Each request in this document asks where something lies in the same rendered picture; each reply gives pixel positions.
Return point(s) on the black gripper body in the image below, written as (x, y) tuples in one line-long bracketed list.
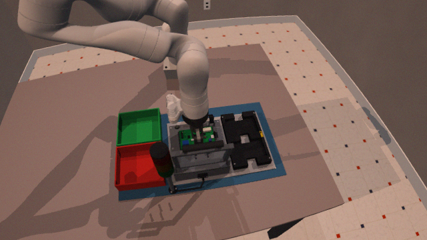
[(196, 123)]

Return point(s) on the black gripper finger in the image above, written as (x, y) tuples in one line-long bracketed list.
[(198, 138)]

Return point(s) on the red open-top bin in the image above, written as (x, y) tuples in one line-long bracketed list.
[(133, 164)]

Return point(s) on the green circuit board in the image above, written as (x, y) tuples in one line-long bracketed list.
[(186, 138)]

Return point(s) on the green bin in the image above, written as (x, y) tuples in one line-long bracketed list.
[(137, 127)]

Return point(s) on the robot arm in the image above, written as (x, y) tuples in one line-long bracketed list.
[(48, 19)]

